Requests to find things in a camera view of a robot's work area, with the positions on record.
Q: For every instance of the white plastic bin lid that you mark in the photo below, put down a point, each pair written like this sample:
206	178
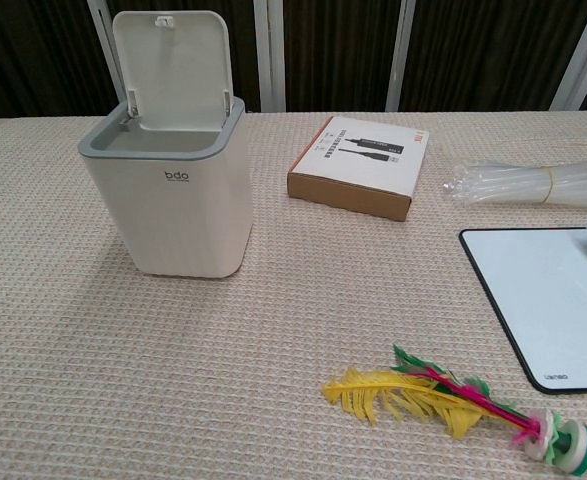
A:
173	65

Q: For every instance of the white plastic trash bin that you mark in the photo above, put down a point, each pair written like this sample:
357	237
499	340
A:
183	215

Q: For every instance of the white black-edged mat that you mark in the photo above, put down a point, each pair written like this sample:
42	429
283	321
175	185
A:
553	300

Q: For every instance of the black pleated curtain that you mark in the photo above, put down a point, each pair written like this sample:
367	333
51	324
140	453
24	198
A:
338	50

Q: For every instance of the colourful feather shuttlecock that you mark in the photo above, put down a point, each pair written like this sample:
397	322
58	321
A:
423	395

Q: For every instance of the beige woven tablecloth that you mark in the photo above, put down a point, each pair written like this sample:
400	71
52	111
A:
123	375

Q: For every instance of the bundle of clear plastic sticks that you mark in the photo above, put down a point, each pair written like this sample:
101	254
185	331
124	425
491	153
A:
523	182

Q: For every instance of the aluminium frame post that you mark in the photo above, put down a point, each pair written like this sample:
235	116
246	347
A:
575	55
269	55
403	55

